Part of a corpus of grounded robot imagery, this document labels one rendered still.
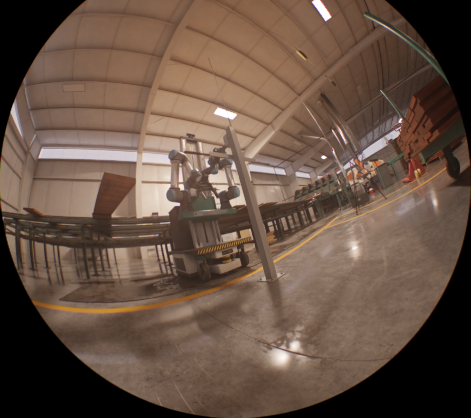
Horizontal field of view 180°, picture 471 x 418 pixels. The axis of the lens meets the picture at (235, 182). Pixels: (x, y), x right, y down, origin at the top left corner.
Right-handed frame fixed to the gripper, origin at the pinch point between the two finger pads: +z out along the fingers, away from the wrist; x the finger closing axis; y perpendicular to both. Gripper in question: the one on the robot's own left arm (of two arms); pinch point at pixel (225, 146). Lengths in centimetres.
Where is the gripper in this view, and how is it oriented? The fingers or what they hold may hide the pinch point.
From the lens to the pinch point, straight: 143.0
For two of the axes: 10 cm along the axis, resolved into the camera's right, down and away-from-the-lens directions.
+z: 5.8, -4.1, -7.0
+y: 0.1, -8.6, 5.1
